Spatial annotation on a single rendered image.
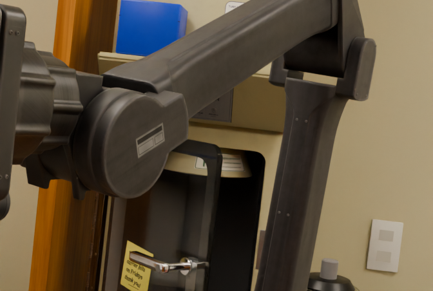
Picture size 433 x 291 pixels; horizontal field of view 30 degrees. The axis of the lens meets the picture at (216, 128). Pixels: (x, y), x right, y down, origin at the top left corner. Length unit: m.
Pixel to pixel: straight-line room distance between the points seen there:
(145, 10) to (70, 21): 0.13
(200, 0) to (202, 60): 0.74
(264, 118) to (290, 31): 0.58
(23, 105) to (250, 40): 0.29
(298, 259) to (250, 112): 0.48
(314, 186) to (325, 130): 0.06
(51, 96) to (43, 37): 1.39
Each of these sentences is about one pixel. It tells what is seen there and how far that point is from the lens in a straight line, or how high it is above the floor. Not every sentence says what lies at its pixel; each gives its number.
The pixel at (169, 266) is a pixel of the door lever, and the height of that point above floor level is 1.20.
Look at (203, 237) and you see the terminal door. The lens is 1.21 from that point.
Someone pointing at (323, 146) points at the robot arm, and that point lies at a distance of 0.91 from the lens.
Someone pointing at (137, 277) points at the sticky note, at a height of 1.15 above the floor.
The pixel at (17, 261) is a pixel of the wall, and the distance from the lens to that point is 1.97.
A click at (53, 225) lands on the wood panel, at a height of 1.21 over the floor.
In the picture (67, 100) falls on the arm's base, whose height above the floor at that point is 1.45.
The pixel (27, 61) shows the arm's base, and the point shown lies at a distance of 0.53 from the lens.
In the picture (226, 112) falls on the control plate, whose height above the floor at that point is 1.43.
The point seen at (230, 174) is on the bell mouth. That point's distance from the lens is 1.44.
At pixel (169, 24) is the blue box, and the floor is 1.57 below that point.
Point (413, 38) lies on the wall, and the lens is 1.87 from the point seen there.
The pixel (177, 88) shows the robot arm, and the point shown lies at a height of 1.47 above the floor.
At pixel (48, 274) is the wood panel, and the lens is 1.41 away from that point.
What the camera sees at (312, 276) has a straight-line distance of 1.37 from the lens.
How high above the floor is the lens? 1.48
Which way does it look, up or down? 3 degrees down
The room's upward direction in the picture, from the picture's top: 6 degrees clockwise
